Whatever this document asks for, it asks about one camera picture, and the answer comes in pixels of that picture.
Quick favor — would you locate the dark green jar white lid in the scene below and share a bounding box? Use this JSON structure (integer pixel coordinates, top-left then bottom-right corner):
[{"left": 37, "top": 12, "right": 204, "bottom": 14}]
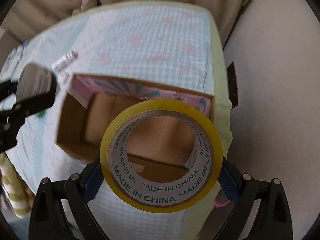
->
[{"left": 16, "top": 63, "right": 57, "bottom": 102}]

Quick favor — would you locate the white pill bottle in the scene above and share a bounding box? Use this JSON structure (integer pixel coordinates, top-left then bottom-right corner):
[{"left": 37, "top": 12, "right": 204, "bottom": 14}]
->
[{"left": 52, "top": 50, "right": 78, "bottom": 72}]

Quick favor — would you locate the yellow tape roll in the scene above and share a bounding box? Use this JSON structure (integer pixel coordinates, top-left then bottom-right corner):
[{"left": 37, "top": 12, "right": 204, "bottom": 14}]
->
[{"left": 100, "top": 99, "right": 223, "bottom": 213}]

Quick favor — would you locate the pink hook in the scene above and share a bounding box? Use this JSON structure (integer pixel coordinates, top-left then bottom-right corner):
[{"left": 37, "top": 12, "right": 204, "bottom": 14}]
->
[{"left": 214, "top": 190, "right": 231, "bottom": 208}]

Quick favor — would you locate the pink cardboard box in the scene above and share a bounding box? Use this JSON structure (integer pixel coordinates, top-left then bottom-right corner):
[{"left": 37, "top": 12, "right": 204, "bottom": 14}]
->
[{"left": 56, "top": 74, "right": 215, "bottom": 183}]

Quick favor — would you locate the checked bed sheet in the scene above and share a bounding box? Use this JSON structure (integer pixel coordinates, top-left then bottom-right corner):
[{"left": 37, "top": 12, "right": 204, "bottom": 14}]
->
[{"left": 1, "top": 1, "right": 232, "bottom": 192}]

